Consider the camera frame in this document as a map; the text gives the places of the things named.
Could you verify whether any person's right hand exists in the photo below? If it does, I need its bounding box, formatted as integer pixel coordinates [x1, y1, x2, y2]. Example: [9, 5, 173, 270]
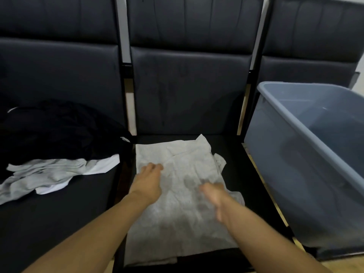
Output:
[199, 182, 232, 224]

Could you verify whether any person's left hand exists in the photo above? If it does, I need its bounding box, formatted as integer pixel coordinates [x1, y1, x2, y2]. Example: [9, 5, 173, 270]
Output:
[128, 163, 164, 207]

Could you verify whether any grey garment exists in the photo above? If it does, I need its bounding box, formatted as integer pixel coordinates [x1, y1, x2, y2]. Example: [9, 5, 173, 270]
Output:
[124, 134, 246, 267]

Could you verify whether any blue-grey plastic bin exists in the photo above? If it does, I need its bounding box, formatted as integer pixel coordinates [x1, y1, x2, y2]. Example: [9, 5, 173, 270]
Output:
[244, 81, 364, 251]

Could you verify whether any grey tank top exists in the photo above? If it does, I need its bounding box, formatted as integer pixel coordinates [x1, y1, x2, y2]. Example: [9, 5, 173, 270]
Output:
[0, 154, 121, 206]

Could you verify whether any black garment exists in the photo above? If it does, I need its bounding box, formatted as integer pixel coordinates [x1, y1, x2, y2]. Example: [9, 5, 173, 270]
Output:
[0, 99, 134, 179]

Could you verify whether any person's right forearm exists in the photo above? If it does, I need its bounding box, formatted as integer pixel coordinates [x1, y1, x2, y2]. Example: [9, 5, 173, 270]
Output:
[220, 193, 332, 273]

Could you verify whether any person's left forearm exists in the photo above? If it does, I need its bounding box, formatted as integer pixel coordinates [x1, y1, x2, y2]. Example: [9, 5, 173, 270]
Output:
[22, 193, 160, 273]

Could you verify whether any black leather bench chair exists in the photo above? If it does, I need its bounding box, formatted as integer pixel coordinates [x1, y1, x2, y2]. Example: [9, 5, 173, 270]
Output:
[112, 0, 296, 273]
[0, 0, 129, 273]
[242, 0, 364, 259]

